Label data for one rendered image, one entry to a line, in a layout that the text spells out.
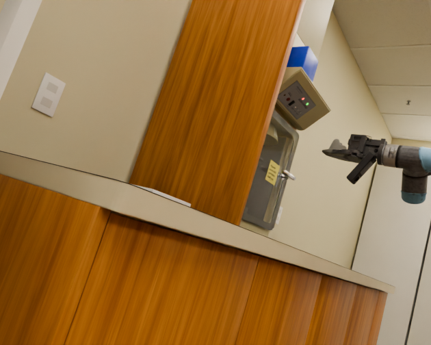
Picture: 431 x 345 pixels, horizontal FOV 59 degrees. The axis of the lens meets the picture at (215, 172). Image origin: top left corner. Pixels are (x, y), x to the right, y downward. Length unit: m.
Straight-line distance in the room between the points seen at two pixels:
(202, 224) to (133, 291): 0.15
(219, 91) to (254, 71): 0.14
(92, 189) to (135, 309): 0.20
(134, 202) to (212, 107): 0.83
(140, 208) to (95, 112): 0.86
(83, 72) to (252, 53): 0.55
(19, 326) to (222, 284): 0.37
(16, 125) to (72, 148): 0.19
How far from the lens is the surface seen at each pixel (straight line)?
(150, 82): 1.51
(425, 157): 1.33
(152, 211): 0.54
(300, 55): 1.36
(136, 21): 1.48
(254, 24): 1.39
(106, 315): 0.59
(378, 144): 1.39
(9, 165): 0.76
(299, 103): 1.42
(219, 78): 1.34
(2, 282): 0.67
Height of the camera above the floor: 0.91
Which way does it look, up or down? 9 degrees up
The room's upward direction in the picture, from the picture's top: 17 degrees clockwise
